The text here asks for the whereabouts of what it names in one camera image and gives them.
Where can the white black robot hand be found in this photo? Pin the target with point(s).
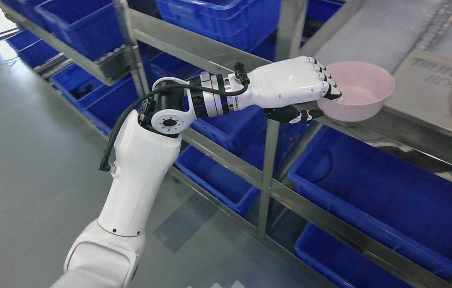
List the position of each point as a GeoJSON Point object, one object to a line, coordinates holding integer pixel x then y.
{"type": "Point", "coordinates": [279, 86]}

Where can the pink plastic bowl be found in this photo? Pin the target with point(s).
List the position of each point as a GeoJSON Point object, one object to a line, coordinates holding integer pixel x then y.
{"type": "Point", "coordinates": [364, 86]}

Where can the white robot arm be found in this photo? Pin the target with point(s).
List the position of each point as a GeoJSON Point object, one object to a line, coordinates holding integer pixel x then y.
{"type": "Point", "coordinates": [143, 145]}

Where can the blue crate lower shelf centre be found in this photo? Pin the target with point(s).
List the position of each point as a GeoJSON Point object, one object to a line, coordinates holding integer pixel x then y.
{"type": "Point", "coordinates": [393, 201]}

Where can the white foam sheet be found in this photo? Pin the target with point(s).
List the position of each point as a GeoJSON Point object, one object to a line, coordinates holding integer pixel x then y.
{"type": "Point", "coordinates": [384, 32]}

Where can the cream bear tray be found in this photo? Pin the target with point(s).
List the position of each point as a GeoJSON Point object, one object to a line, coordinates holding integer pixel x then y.
{"type": "Point", "coordinates": [423, 89]}

